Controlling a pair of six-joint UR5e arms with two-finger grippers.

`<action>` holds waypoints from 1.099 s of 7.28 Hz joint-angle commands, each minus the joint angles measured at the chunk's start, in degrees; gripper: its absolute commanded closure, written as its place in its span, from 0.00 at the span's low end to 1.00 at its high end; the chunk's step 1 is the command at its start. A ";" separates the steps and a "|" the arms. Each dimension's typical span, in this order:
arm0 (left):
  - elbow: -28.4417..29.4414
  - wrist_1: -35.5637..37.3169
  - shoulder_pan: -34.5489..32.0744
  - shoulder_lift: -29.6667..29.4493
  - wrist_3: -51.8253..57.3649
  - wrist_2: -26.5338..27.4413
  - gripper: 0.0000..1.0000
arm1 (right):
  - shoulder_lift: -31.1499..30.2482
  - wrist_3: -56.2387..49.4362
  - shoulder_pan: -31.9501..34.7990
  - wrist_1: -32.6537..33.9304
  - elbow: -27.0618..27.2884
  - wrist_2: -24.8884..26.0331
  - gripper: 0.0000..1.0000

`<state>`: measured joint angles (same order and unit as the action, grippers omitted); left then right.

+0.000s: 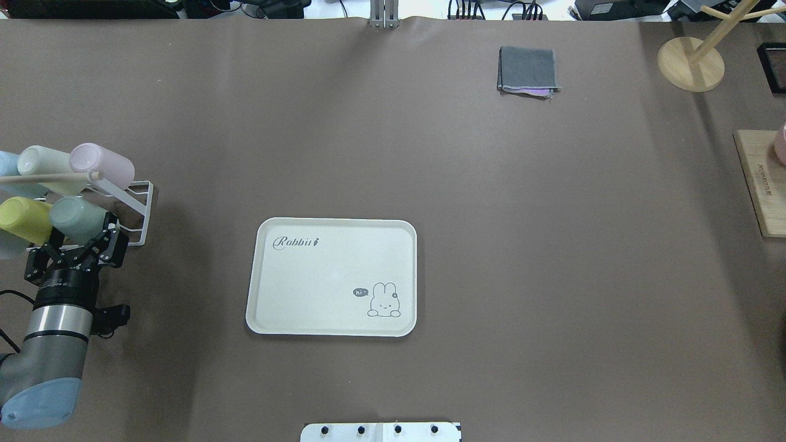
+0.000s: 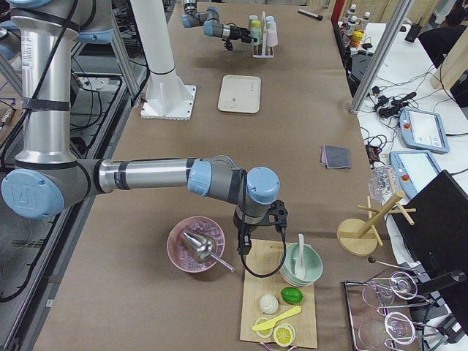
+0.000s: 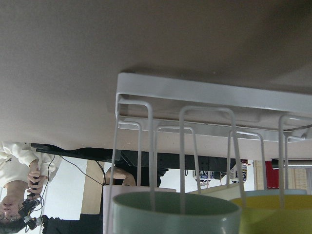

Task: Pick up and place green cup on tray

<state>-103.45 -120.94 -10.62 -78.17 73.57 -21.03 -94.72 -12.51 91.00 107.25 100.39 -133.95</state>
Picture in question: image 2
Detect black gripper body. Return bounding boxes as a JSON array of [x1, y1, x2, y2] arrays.
[[233, 214, 271, 241], [222, 24, 249, 41]]

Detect cream rabbit tray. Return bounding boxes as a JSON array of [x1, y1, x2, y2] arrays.
[[217, 75, 262, 114]]

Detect cream plastic cup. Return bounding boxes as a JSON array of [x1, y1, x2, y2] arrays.
[[266, 21, 276, 32]]

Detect pink plastic cup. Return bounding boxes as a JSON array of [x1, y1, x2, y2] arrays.
[[266, 28, 279, 48]]

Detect black glass rack tray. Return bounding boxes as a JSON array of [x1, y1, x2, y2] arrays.
[[342, 268, 460, 351]]

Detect wooden cutting board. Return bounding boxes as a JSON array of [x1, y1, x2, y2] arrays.
[[240, 239, 318, 349]]

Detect metal cone strainer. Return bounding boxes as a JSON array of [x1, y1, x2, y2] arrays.
[[179, 230, 235, 273]]

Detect white ceramic spoon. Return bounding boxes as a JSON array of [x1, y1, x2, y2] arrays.
[[294, 233, 306, 279]]

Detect pink ribbed bowl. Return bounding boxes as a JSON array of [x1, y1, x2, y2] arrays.
[[167, 216, 225, 273]]

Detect green lime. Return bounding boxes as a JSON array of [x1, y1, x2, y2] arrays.
[[280, 287, 303, 305]]

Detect green stacked bowls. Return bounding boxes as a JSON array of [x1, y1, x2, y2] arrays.
[[279, 241, 324, 287]]

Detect yellow plastic knife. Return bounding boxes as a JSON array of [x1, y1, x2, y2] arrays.
[[251, 306, 302, 331]]

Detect lemon slice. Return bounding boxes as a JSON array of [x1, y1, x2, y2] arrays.
[[273, 323, 296, 347], [254, 317, 273, 339]]

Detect wooden mug tree stand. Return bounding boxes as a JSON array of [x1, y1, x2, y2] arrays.
[[336, 166, 417, 257]]

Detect folded grey cloth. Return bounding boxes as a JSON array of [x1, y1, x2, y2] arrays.
[[320, 145, 352, 169]]

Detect teach pendant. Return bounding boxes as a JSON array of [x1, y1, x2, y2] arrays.
[[399, 107, 450, 154], [390, 150, 441, 200]]

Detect black monitor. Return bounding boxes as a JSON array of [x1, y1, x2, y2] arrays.
[[392, 170, 467, 278]]

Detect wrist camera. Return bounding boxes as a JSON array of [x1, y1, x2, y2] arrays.
[[224, 38, 234, 52], [268, 200, 288, 233]]

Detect white wire cup rack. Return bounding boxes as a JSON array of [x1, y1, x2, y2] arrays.
[[252, 11, 274, 59]]

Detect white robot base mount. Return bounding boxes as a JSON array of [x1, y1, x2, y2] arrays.
[[131, 0, 197, 121]]

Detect aluminium frame post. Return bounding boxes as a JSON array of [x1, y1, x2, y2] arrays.
[[350, 0, 414, 115]]

